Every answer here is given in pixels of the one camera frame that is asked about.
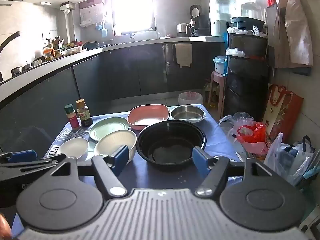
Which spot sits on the white water dispenser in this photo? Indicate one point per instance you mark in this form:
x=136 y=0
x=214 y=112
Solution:
x=221 y=17

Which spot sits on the large white plastic bag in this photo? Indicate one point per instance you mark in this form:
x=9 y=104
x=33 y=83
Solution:
x=280 y=160

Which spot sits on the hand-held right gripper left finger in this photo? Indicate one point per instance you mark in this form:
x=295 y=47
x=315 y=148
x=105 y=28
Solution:
x=121 y=155

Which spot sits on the cooking oil bottle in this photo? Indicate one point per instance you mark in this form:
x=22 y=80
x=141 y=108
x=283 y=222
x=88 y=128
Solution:
x=210 y=93

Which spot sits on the large black bowl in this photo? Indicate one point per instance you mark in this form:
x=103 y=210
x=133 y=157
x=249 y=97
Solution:
x=170 y=135

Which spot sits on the red paper gift bag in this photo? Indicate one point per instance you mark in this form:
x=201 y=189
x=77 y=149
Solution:
x=283 y=112

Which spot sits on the clear water jug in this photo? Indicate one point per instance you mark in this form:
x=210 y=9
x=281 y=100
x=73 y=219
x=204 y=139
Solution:
x=250 y=10

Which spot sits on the clear plastic bag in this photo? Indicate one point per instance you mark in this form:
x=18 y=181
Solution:
x=236 y=118

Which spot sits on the trash bin with white liner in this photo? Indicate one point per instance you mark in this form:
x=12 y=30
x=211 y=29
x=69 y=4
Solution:
x=190 y=98

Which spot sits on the person's left hand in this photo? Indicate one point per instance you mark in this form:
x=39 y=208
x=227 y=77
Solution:
x=4 y=226

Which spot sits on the pink square bowl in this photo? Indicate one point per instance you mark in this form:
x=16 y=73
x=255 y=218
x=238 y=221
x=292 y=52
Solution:
x=147 y=116

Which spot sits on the dark kitchen counter cabinet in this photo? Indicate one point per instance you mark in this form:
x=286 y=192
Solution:
x=125 y=67

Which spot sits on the crumpled white plastic bag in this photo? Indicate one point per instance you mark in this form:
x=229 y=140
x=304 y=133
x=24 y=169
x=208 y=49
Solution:
x=235 y=52
x=246 y=31

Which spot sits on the small white bowl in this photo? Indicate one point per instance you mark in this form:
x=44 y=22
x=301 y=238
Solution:
x=73 y=148

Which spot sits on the row of condiment bottles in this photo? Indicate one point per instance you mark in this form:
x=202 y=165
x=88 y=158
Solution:
x=55 y=47

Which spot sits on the blue printed tablecloth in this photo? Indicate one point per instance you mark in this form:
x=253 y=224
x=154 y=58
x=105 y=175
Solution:
x=220 y=135

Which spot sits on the green-capped spice bottle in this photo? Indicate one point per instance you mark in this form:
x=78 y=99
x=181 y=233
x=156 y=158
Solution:
x=73 y=118

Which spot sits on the kitchen window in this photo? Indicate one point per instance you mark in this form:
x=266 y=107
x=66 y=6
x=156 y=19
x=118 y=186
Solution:
x=133 y=5

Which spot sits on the white dish tub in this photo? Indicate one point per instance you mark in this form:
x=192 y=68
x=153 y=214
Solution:
x=72 y=51

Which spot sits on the green plate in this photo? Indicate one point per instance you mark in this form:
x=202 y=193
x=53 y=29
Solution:
x=107 y=127

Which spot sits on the blue-lidded white container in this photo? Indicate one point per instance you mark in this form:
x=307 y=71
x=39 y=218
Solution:
x=220 y=65

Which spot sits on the brown-capped sauce bottle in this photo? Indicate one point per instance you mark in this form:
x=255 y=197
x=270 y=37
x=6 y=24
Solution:
x=84 y=116

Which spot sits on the white wall rack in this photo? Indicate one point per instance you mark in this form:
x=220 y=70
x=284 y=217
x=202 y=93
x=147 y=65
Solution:
x=91 y=15

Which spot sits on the stainless steel bowl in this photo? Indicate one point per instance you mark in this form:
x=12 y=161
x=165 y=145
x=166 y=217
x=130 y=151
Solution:
x=187 y=113

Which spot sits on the beige hanging apron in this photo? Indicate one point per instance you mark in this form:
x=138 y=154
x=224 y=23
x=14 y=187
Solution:
x=292 y=30

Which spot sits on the black pan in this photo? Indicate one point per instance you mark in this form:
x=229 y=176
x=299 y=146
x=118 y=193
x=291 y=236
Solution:
x=246 y=22

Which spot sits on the steel pot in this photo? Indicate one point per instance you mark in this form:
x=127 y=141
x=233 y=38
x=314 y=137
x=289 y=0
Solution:
x=182 y=29

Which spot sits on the cream ribbed bowl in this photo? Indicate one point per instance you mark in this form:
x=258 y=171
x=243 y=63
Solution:
x=112 y=140

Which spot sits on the pink plastic stool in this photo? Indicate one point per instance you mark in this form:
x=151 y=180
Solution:
x=217 y=80

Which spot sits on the black drawer cabinet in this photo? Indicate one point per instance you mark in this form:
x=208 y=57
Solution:
x=246 y=85

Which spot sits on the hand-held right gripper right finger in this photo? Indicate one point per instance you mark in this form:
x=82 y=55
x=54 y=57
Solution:
x=200 y=158

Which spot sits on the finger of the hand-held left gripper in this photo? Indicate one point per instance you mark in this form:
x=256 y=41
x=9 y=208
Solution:
x=32 y=165
x=22 y=156

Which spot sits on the gas stove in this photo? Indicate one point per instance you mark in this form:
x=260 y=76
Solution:
x=26 y=68

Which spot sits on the black curved faucet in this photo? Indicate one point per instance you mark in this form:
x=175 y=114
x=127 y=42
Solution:
x=7 y=41

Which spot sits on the red plastic bag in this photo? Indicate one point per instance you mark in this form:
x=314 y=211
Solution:
x=252 y=135

